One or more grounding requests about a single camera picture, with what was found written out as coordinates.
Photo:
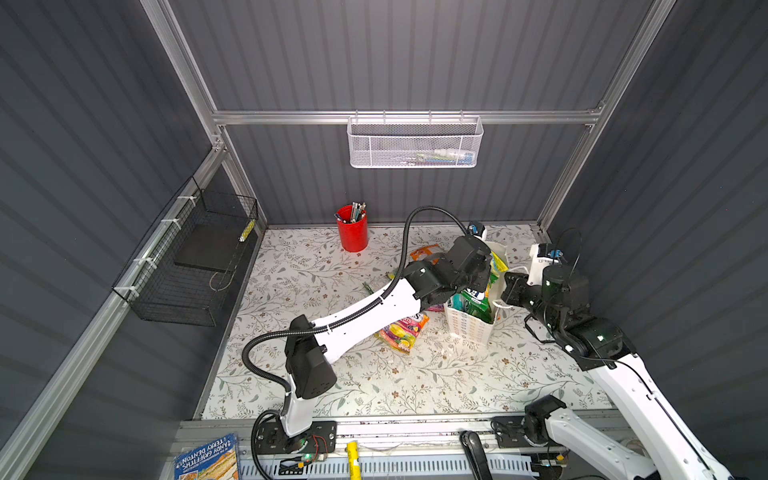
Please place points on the black handle tool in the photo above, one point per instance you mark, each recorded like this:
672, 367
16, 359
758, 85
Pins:
475, 454

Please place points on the orange snack packet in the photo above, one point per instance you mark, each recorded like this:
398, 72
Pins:
430, 253

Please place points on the blue printed booklet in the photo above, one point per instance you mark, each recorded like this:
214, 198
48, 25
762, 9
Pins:
217, 460

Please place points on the black wire basket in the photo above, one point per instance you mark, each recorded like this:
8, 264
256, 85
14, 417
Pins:
195, 262

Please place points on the yellow marker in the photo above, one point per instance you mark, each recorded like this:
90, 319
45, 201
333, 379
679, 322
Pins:
352, 450

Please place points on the white printed paper bag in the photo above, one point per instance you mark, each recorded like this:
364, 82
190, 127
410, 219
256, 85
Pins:
468, 328

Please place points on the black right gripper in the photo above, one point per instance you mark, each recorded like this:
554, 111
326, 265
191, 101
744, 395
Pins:
515, 283

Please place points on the pens in cup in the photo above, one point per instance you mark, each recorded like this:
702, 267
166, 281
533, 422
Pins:
351, 213

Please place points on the green yellow Fox's packet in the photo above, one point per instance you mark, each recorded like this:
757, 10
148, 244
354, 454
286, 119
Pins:
498, 267

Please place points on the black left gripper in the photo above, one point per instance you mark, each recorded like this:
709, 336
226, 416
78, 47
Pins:
479, 282

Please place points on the white wire mesh basket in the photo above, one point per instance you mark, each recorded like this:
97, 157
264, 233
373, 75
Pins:
420, 142

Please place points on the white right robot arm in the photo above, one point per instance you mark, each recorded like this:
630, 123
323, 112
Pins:
601, 350

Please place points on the red Fox's candy packet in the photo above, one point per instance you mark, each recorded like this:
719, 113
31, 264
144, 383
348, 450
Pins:
402, 334

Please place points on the red pen cup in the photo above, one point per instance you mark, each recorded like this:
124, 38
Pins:
354, 237

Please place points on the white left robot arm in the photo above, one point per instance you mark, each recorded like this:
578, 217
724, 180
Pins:
313, 346

